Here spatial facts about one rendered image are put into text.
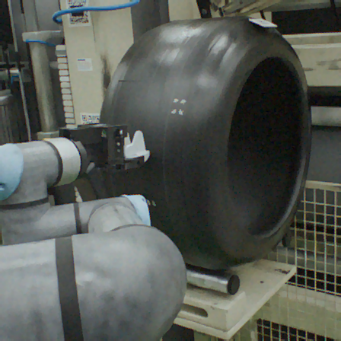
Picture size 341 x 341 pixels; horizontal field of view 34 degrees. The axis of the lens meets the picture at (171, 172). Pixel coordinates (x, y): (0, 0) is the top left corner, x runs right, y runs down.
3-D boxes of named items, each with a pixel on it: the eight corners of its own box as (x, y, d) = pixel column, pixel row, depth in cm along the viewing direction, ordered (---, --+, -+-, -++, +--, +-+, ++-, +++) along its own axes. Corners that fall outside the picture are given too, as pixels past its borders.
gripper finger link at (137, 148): (160, 129, 105) (128, 133, 98) (160, 160, 106) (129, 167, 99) (147, 128, 107) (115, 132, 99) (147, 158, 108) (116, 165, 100)
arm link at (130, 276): (217, 228, 42) (139, 178, 90) (71, 251, 40) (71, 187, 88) (234, 376, 43) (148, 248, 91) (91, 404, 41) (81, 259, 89)
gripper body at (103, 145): (131, 124, 97) (81, 130, 87) (132, 172, 98) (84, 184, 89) (99, 122, 101) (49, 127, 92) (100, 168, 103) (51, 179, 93)
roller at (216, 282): (124, 253, 146) (116, 267, 143) (116, 243, 143) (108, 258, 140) (242, 282, 125) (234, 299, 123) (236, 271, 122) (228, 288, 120)
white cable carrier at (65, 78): (78, 217, 158) (55, 45, 144) (90, 211, 161) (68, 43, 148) (89, 219, 155) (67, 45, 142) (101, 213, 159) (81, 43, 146)
